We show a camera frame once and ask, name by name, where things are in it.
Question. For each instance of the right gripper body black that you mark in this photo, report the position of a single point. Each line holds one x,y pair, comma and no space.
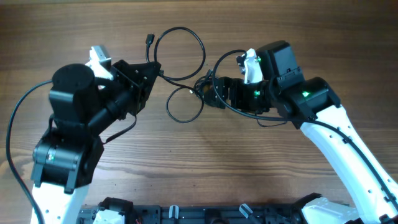
254,98

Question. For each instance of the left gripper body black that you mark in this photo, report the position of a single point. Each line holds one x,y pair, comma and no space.
134,88

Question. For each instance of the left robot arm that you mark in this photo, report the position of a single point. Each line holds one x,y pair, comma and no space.
83,106

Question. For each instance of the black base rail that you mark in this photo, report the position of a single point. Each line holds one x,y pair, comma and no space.
270,213

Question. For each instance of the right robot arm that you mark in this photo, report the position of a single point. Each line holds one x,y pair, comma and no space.
272,79

